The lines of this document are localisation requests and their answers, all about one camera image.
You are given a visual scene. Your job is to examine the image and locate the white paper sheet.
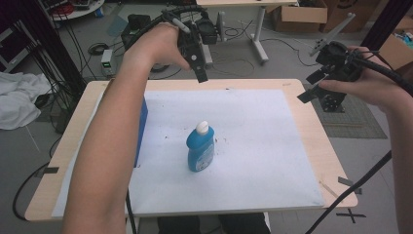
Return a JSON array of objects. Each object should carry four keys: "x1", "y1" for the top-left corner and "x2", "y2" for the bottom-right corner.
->
[{"x1": 52, "y1": 88, "x2": 325, "y2": 218}]

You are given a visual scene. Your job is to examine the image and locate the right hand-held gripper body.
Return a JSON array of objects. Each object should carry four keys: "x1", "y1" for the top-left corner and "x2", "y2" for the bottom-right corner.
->
[{"x1": 315, "y1": 41, "x2": 364, "y2": 114}]

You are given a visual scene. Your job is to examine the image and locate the grey metal bracket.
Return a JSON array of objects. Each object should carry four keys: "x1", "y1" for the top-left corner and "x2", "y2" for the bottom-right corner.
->
[{"x1": 310, "y1": 13, "x2": 357, "y2": 57}]

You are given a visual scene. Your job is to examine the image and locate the person's right hand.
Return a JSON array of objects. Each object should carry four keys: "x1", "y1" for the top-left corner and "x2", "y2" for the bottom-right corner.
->
[{"x1": 318, "y1": 45, "x2": 407, "y2": 110}]

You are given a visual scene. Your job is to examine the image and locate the black floor cable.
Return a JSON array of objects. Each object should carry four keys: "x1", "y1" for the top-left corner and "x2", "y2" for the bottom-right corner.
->
[{"x1": 304, "y1": 149, "x2": 394, "y2": 234}]

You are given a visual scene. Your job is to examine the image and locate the open cardboard box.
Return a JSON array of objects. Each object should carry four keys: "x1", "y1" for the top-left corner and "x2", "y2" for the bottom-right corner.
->
[{"x1": 378, "y1": 16, "x2": 413, "y2": 71}]

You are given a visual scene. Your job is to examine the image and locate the person's left hand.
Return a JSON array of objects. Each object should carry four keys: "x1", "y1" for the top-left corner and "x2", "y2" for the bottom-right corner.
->
[{"x1": 121, "y1": 22, "x2": 193, "y2": 72}]

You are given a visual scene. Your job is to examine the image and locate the blue flat block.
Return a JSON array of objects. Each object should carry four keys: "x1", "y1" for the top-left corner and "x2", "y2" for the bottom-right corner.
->
[{"x1": 133, "y1": 97, "x2": 149, "y2": 169}]

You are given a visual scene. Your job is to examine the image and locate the white cloth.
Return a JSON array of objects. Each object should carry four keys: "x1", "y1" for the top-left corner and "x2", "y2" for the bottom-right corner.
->
[{"x1": 0, "y1": 71, "x2": 53, "y2": 131}]

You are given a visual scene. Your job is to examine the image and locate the coiled black cable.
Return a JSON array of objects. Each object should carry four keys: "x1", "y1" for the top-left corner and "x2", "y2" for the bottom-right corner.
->
[{"x1": 87, "y1": 42, "x2": 110, "y2": 57}]

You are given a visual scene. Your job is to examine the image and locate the blue bottle with white cap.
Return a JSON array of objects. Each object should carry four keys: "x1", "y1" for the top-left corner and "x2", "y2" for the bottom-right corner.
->
[{"x1": 185, "y1": 120, "x2": 216, "y2": 174}]

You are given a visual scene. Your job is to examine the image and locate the black tape cross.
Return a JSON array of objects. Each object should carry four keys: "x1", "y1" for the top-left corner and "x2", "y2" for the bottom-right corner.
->
[{"x1": 335, "y1": 208, "x2": 367, "y2": 224}]

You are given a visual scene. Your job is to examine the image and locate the round white table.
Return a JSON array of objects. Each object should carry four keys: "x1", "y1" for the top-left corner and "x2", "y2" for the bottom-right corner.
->
[{"x1": 48, "y1": 0, "x2": 106, "y2": 22}]

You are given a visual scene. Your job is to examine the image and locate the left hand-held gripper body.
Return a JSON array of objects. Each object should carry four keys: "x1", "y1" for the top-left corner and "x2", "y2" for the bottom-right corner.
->
[{"x1": 161, "y1": 9, "x2": 219, "y2": 63}]

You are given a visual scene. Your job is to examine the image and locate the grey power supply box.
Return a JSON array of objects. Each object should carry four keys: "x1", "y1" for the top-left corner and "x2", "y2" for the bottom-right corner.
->
[{"x1": 100, "y1": 48, "x2": 115, "y2": 78}]

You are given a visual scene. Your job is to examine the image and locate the grey floor mat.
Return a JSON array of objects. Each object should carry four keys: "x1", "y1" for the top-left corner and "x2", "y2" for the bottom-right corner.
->
[{"x1": 303, "y1": 83, "x2": 389, "y2": 139}]

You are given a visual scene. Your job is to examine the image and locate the wide cardboard box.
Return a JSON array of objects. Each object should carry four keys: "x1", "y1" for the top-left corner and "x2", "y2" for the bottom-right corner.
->
[{"x1": 272, "y1": 0, "x2": 329, "y2": 33}]

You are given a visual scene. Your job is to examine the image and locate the black frame post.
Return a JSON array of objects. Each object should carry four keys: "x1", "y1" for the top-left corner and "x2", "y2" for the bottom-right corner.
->
[
  {"x1": 6, "y1": 0, "x2": 88, "y2": 97},
  {"x1": 359, "y1": 0, "x2": 413, "y2": 52}
]

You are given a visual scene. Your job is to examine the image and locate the white desk leg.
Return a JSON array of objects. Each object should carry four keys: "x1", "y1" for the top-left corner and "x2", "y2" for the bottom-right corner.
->
[{"x1": 249, "y1": 5, "x2": 271, "y2": 64}]

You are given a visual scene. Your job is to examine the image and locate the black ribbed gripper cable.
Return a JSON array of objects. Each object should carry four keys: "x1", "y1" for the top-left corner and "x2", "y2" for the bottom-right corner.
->
[
  {"x1": 124, "y1": 4, "x2": 210, "y2": 52},
  {"x1": 355, "y1": 48, "x2": 413, "y2": 97}
]

